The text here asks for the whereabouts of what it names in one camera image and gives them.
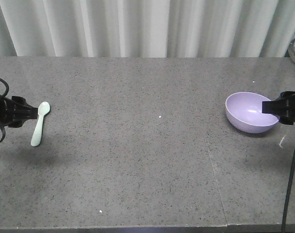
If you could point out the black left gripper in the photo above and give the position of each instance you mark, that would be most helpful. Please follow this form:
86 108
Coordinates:
22 111

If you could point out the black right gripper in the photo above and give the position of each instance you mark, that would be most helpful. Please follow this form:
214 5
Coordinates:
283 107

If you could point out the pale green plastic spoon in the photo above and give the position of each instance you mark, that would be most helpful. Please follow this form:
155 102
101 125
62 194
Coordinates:
43 109

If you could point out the lilac plastic bowl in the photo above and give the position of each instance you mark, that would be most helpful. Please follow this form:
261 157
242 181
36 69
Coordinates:
244 112

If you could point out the white pleated curtain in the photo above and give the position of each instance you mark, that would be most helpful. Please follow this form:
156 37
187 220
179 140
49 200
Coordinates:
146 28

